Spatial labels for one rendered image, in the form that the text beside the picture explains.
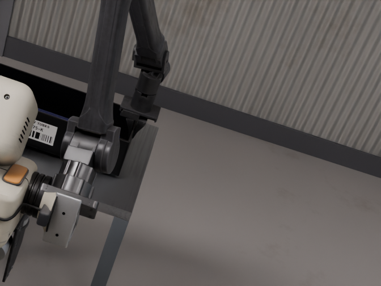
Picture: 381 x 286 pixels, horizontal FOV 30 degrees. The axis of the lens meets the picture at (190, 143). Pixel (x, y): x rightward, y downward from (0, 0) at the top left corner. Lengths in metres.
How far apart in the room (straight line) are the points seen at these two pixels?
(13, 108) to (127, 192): 0.64
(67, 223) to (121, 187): 0.53
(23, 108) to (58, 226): 0.24
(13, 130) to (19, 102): 0.05
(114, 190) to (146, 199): 1.37
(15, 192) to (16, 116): 0.14
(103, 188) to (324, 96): 2.27
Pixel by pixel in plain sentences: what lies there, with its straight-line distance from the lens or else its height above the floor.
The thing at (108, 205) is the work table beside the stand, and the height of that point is 0.80.
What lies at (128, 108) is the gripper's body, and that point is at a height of 0.99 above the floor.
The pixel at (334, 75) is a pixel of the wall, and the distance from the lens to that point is 3.89.
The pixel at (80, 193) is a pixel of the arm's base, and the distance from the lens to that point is 1.39.
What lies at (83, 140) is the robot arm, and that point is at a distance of 1.44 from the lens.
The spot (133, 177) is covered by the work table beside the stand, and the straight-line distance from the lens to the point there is 1.94.
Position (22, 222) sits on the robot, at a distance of 1.58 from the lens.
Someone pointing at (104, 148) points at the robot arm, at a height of 1.12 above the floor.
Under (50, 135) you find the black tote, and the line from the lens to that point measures 1.88.
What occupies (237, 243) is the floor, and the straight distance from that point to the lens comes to 3.20.
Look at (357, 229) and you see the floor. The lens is 3.69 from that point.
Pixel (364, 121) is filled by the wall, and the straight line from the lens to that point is 4.05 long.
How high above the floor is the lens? 1.90
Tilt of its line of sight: 31 degrees down
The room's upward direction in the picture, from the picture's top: 21 degrees clockwise
